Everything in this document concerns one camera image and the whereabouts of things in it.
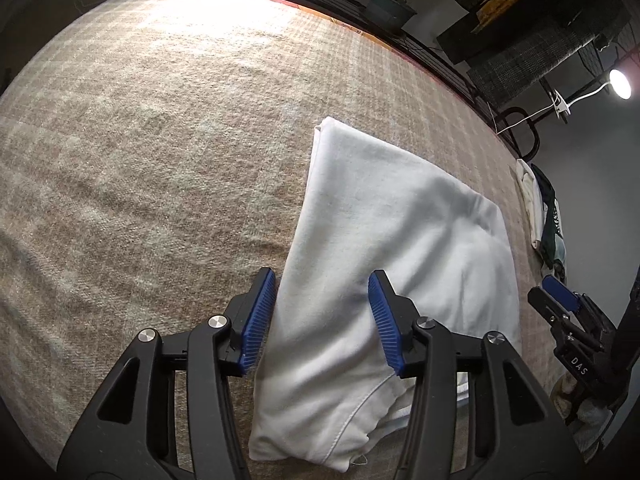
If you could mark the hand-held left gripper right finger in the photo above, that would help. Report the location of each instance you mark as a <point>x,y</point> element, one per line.
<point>384,320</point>

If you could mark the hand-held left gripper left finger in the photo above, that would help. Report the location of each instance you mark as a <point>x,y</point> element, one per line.
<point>255,320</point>

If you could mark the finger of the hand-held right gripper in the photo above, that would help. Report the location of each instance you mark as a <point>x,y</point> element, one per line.
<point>562,292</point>
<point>550,310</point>

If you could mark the white t-shirt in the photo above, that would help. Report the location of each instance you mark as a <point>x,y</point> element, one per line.
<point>400,210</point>

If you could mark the folded green white clothes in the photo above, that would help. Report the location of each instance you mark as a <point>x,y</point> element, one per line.
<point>547,215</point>

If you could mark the beige knitted cloth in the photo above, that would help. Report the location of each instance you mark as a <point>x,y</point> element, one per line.
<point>590,425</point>

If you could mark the beige plaid blanket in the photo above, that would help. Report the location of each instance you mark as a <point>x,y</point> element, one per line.
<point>150,135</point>

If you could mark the white clip lamp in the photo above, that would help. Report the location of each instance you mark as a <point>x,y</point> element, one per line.
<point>620,82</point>

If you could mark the potted plant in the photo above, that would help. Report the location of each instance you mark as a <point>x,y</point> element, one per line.
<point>387,7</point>

